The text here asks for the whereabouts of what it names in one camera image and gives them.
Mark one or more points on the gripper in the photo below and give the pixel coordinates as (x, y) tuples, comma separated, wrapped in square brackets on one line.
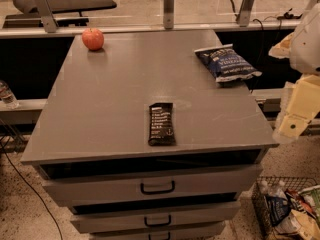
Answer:
[(308, 47)]

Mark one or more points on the black rxbar chocolate bar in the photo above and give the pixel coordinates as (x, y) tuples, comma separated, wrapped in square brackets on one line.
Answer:
[(161, 131)]

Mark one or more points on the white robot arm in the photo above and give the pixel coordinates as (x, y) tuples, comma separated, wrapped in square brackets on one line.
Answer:
[(302, 47)]

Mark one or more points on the red apple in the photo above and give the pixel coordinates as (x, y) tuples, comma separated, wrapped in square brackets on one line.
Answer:
[(93, 39)]

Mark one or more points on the blue chip bag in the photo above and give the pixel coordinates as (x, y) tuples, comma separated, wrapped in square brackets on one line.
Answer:
[(225, 64)]

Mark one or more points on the green snack bag in basket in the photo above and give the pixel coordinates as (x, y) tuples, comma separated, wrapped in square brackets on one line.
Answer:
[(312, 196)]

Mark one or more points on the red snack bag in basket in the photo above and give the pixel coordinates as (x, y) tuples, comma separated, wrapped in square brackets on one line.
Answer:
[(298, 203)]

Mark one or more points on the plastic bottle in basket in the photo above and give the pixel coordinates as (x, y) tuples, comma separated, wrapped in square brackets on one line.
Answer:
[(275, 190)]

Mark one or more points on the blue snack bag in basket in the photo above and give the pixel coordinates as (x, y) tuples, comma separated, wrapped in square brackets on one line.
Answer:
[(279, 209)]

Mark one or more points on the tan snack bag in basket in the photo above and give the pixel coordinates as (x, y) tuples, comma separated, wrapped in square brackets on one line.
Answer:
[(301, 224)]

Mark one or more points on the grey drawer cabinet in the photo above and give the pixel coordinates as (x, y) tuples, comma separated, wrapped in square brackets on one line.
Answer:
[(140, 142)]

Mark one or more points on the clear plastic water bottle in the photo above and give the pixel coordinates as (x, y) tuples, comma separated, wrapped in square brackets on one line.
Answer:
[(7, 96)]

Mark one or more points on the right metal bracket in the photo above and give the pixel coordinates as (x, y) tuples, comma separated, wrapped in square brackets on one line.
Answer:
[(243, 17)]

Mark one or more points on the metal bracket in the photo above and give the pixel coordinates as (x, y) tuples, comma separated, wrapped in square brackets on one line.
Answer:
[(243, 17), (48, 21), (168, 14)]

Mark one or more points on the wire basket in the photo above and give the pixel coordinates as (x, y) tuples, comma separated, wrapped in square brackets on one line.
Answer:
[(262, 211)]

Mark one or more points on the middle metal bracket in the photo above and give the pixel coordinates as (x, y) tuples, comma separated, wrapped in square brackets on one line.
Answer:
[(168, 14)]

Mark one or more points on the middle drawer black handle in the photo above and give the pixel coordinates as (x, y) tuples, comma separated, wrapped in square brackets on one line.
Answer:
[(157, 221)]

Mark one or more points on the drawer black handle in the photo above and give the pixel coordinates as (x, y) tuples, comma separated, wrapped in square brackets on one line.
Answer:
[(160, 236), (157, 221), (148, 189)]

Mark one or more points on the top drawer black handle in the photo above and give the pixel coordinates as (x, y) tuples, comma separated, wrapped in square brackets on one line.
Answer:
[(148, 189)]

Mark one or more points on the bottom drawer black handle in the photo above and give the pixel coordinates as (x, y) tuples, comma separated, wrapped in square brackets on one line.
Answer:
[(160, 236)]

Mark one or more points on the left metal bracket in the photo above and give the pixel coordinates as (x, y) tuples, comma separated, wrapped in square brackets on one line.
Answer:
[(48, 21)]

